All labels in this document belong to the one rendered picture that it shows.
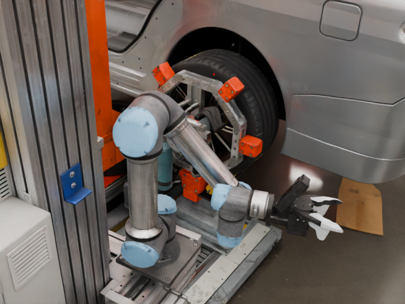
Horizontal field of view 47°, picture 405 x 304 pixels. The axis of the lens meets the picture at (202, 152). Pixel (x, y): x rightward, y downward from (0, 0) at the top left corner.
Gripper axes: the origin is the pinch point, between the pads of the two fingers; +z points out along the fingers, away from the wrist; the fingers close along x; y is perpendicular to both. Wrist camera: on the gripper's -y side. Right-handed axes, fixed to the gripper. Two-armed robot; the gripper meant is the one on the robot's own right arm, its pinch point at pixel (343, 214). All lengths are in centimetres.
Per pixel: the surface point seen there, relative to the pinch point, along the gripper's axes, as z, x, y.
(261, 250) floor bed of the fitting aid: -24, -117, 101
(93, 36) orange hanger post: -115, -90, -17
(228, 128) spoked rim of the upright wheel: -50, -106, 24
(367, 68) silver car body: 8, -91, -19
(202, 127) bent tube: -57, -76, 13
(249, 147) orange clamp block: -36, -90, 25
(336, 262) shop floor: 21, -129, 107
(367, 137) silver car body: 15, -93, 12
